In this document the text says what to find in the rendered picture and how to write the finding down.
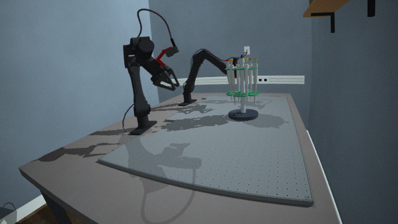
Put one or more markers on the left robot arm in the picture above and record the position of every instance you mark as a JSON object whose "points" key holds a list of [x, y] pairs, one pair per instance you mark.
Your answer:
{"points": [[197, 61]]}

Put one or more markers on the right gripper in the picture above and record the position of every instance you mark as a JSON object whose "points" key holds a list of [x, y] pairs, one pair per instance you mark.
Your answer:
{"points": [[157, 68]]}

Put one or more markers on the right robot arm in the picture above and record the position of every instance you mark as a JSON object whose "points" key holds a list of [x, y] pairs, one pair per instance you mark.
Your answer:
{"points": [[145, 50]]}

